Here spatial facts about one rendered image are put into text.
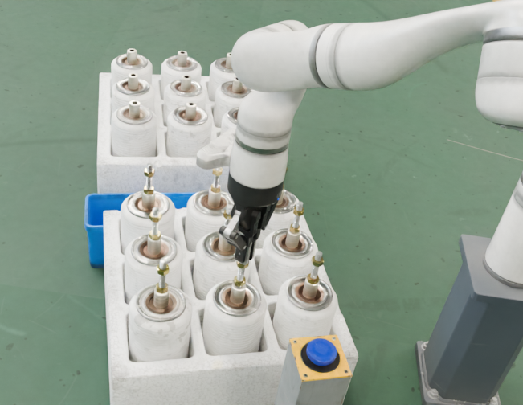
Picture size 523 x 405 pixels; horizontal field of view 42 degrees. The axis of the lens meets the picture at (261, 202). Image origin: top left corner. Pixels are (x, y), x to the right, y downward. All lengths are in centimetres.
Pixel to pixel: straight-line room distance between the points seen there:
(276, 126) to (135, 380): 45
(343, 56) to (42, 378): 83
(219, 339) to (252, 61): 47
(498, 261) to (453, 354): 21
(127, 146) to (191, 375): 57
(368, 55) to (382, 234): 100
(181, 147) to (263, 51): 72
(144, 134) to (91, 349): 45
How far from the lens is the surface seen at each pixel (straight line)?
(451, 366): 128
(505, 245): 113
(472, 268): 117
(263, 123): 83
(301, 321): 108
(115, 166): 145
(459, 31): 66
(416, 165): 193
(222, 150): 90
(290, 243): 116
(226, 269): 112
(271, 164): 86
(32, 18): 249
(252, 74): 78
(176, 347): 107
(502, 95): 60
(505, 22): 61
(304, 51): 74
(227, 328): 105
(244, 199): 89
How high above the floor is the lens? 102
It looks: 38 degrees down
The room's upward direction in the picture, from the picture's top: 9 degrees clockwise
